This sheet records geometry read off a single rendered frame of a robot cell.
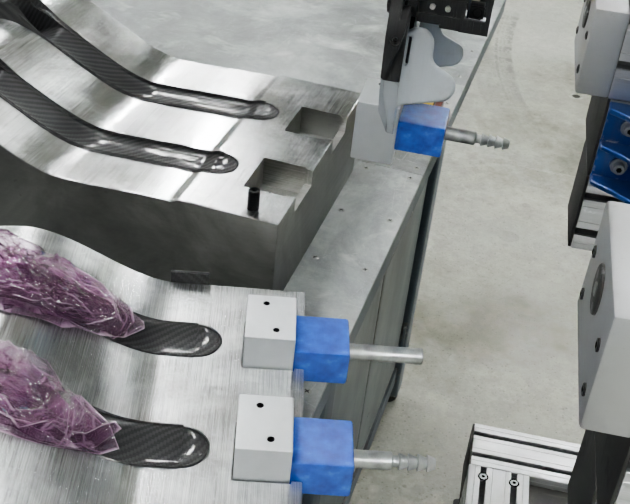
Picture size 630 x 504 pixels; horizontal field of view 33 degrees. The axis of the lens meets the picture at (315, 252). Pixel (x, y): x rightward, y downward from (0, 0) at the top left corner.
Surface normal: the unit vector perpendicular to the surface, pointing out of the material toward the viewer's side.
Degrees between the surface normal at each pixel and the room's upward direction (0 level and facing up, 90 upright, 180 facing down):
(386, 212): 0
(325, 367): 90
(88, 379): 28
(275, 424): 0
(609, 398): 90
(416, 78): 79
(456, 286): 0
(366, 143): 90
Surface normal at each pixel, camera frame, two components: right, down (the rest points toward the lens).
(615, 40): -0.19, 0.54
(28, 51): 0.48, -0.65
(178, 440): 0.11, -0.69
